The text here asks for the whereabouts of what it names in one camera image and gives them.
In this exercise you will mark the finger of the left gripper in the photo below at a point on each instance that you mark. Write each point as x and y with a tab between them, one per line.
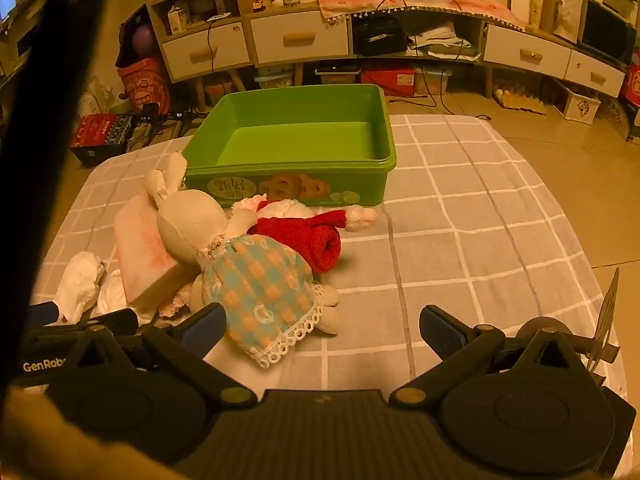
42	314
121	322

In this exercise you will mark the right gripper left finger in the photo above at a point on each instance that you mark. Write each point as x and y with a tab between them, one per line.
181	350

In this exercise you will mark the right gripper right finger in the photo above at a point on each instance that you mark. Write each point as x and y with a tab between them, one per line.
465	353

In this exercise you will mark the white cloth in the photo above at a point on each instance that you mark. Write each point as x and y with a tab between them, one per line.
84	286

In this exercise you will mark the rabbit doll checkered dress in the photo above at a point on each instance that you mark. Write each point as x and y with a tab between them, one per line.
267	289

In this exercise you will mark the santa plush toy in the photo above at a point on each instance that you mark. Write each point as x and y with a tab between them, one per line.
316	236

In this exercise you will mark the grey checkered table cloth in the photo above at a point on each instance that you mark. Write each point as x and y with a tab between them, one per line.
466	224

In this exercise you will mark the red black carton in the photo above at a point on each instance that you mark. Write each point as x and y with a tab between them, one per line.
100	137

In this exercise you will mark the black tripod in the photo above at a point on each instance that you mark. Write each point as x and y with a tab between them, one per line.
151	127

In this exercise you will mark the green plastic bin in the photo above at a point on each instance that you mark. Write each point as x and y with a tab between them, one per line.
329	145

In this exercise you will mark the orange snack bag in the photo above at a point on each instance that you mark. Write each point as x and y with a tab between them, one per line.
146	82

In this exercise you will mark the egg tray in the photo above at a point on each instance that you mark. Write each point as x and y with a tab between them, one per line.
517	97

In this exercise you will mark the red storage box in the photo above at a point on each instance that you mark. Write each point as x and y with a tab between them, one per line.
393	79

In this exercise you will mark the purple ball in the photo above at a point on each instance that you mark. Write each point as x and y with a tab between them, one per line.
143	40

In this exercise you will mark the clear plastic storage box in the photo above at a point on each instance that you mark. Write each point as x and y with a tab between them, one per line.
280	76

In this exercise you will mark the wooden cabinet white drawers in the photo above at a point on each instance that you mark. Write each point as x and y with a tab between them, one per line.
301	34

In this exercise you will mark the black box on shelf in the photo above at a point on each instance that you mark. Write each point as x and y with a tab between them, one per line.
378	34

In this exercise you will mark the black microwave oven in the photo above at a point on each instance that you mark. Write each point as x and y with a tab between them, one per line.
605	32

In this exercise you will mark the pink checkered cloth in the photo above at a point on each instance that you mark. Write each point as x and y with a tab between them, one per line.
334	10

